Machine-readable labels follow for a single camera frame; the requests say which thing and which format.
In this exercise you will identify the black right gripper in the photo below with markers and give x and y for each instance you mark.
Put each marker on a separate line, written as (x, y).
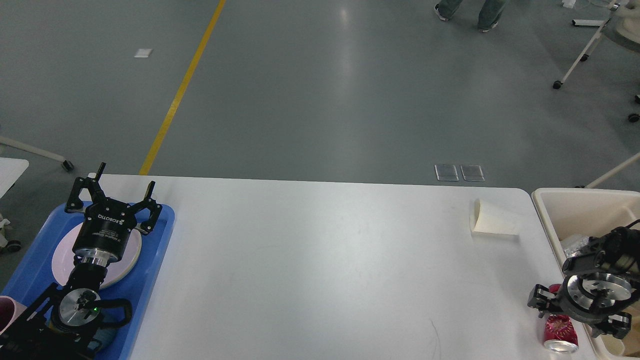
(597, 299)

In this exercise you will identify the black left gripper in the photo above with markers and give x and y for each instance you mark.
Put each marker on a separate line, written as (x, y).
(107, 232)

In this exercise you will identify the crushed red soda can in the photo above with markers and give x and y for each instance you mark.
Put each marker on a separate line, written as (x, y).
(559, 334)

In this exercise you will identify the white paper cup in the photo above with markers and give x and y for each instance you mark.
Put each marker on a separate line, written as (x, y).
(489, 218)
(613, 345)

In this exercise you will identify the aluminium foil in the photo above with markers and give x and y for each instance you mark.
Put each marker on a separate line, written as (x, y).
(572, 245)

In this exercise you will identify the pink plate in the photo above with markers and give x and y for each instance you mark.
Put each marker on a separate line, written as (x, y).
(62, 262)

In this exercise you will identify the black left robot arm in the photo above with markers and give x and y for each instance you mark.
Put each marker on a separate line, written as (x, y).
(82, 288)

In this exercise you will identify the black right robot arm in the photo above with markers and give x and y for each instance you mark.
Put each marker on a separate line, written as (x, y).
(616, 253)

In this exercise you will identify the white stand leg left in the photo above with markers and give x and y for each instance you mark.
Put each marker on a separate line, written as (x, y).
(65, 163)

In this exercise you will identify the white stand leg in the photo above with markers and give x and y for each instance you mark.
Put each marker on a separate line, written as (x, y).
(612, 172)
(65, 163)

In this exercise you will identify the beige plastic bin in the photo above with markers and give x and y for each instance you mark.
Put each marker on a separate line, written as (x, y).
(565, 211)

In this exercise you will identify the blue plastic tray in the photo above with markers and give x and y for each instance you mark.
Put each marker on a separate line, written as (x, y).
(34, 273)

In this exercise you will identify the white side table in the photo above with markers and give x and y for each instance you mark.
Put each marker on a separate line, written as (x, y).
(10, 170)

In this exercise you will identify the pink ribbed cup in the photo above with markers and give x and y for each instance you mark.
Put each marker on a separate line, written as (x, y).
(10, 310)

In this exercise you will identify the white stand leg right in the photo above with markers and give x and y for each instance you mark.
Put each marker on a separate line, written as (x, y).
(612, 172)

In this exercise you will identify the right floor outlet cover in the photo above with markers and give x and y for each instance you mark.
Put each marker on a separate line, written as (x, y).
(472, 173)

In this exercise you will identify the floor outlet cover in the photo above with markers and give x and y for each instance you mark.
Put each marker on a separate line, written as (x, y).
(472, 173)
(446, 173)

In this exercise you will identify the left floor outlet cover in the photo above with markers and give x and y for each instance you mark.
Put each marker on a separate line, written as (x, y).
(446, 173)

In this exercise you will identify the white rolling stand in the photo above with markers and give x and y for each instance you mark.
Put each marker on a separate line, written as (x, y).
(621, 27)

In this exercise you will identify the person in jeans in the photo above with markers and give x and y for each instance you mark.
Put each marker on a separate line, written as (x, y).
(487, 16)

